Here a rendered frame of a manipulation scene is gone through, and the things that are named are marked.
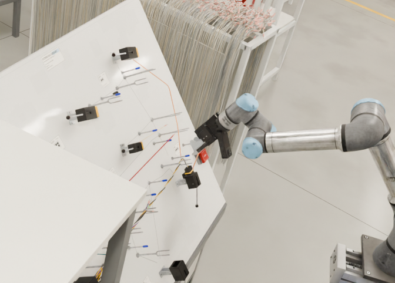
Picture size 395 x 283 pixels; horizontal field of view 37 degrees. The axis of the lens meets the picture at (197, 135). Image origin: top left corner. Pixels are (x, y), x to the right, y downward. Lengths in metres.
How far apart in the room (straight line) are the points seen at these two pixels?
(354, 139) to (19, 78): 1.10
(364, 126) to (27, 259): 1.31
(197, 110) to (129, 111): 0.88
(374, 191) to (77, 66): 3.18
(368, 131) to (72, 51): 1.04
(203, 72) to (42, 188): 1.93
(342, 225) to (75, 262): 3.40
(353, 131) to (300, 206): 2.32
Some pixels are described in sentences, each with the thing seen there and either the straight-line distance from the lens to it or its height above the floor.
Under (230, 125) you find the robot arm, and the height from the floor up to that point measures 1.43.
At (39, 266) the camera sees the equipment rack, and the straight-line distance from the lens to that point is 1.05.
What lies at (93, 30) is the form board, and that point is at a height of 1.65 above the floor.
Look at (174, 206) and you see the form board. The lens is 2.39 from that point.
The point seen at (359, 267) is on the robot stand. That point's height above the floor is 1.09.
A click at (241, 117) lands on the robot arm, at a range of 2.20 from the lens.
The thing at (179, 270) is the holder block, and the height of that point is 1.01.
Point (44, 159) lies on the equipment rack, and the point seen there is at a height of 1.85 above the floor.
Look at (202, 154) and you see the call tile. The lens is 2.56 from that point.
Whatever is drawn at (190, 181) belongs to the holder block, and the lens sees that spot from 2.38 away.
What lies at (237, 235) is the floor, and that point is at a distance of 3.90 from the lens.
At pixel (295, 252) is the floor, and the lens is 3.96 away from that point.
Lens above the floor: 2.65
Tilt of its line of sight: 35 degrees down
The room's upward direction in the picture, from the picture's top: 16 degrees clockwise
